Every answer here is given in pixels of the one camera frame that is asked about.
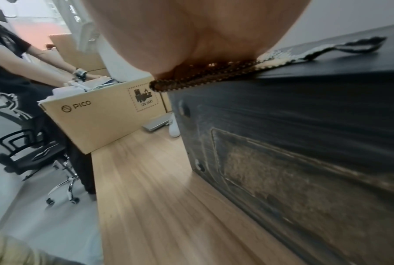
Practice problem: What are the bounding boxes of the beaded woven strap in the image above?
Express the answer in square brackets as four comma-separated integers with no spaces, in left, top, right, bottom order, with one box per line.
[149,36,388,93]

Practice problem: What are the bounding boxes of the black wooden box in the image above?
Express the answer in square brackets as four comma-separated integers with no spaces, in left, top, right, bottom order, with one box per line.
[167,23,394,265]

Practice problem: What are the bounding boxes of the white items in cardboard box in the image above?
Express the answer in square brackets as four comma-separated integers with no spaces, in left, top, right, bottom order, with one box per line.
[51,76,126,98]

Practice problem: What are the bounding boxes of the person's right hand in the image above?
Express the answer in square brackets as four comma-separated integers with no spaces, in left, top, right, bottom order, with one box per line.
[80,0,312,77]

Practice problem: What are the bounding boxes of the plain cardboard box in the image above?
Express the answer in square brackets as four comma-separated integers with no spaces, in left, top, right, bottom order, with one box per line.
[48,34,112,78]

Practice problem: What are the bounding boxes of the flat grey device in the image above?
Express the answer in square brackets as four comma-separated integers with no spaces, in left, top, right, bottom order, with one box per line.
[142,113,172,133]

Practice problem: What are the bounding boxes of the printed cardboard box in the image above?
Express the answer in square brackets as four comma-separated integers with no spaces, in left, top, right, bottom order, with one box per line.
[38,75,172,155]

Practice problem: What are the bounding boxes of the black office chair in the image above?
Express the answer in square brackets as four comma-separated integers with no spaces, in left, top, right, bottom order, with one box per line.
[0,126,82,206]

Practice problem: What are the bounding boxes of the white plastic object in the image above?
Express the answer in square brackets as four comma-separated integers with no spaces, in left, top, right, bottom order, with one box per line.
[168,112,182,138]

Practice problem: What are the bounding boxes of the person's beige trousers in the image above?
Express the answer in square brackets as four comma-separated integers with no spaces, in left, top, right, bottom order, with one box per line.
[0,229,97,265]

